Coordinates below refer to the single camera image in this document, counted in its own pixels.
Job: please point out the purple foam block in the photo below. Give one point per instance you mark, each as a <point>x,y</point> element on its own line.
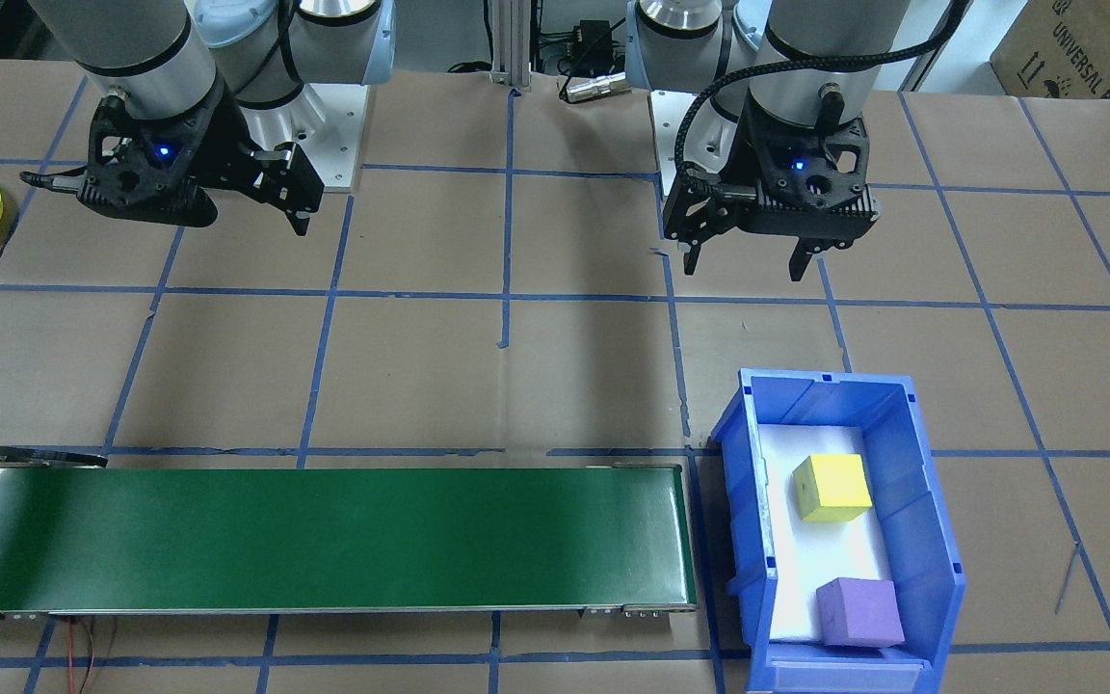
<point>858,612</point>

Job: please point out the aluminium frame post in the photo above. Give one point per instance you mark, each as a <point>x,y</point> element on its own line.
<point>510,48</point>

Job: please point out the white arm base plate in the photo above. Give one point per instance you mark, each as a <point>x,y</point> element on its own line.
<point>666,111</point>
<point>343,135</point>

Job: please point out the yellow foam block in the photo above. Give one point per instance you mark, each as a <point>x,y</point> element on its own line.
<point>834,487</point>

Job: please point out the brown cardboard box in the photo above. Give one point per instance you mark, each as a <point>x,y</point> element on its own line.
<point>1066,39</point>

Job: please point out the white foam sheet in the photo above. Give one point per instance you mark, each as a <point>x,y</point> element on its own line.
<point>796,564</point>

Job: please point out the grey slanted frame bar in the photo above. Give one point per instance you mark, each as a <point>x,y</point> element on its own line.
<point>931,48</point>

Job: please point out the black power adapter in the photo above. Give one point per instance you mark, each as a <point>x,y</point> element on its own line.
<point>596,40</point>

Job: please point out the blue plastic storage bin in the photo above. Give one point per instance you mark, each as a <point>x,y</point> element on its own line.
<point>911,540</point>

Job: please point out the green conveyor belt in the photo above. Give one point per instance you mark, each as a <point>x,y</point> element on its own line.
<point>324,535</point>

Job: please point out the silver cylindrical connector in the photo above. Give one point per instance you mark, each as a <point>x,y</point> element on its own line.
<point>594,87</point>

